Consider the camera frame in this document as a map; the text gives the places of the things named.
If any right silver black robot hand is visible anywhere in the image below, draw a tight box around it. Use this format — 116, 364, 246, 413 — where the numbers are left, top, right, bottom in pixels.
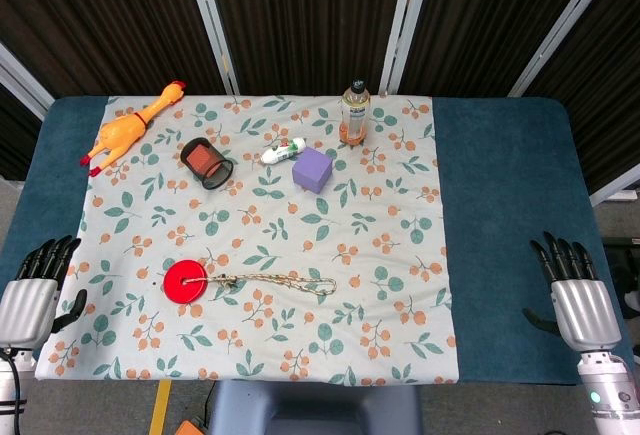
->
522, 230, 624, 354

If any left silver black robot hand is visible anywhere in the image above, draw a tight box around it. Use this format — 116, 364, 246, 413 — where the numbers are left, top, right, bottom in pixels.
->
0, 235, 89, 351

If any red disc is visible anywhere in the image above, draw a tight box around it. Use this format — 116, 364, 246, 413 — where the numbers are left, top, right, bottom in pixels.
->
163, 258, 213, 305

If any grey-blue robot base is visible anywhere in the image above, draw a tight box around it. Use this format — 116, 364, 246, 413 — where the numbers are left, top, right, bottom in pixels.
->
208, 379, 421, 435

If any black equipment beside table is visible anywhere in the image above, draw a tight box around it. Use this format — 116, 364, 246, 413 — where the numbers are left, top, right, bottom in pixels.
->
599, 234, 640, 319

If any blue table cover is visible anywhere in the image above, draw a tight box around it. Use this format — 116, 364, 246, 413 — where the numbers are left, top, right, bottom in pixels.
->
0, 95, 636, 386

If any yellow floor tape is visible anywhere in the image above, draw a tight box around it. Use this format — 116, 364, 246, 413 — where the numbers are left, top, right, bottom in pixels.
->
148, 379, 173, 435

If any orange rubber chicken toy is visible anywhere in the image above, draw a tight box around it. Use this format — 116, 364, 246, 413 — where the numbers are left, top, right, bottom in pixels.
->
81, 80, 188, 177

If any orange object on floor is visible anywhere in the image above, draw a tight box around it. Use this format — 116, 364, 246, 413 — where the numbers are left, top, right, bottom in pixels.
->
172, 419, 212, 435

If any red-brown block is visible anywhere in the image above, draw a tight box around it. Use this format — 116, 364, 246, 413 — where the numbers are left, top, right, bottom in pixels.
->
188, 144, 222, 179

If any dark brown partition panel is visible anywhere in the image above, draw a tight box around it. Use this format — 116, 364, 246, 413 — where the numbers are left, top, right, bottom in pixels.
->
529, 0, 640, 196
0, 0, 224, 97
399, 0, 599, 99
204, 0, 407, 96

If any black mesh pen holder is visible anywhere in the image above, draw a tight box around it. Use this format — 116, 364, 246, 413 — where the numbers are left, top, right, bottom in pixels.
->
180, 137, 235, 191

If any floral print cloth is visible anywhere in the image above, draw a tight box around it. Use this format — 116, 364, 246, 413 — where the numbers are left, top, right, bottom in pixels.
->
35, 94, 461, 386

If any small white bottle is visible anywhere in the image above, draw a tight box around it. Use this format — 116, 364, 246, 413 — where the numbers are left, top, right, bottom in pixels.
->
260, 137, 307, 166

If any orange drink bottle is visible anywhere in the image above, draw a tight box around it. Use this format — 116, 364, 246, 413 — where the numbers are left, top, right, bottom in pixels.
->
338, 79, 372, 149

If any purple foam cube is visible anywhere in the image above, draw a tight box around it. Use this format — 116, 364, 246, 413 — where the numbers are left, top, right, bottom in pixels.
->
291, 147, 334, 195

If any white partition frame post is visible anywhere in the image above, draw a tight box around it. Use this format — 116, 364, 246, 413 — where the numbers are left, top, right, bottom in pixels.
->
589, 162, 640, 207
379, 0, 435, 96
0, 42, 55, 121
182, 0, 241, 95
509, 0, 626, 99

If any black floor cable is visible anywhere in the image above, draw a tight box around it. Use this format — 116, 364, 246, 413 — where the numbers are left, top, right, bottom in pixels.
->
198, 383, 217, 422

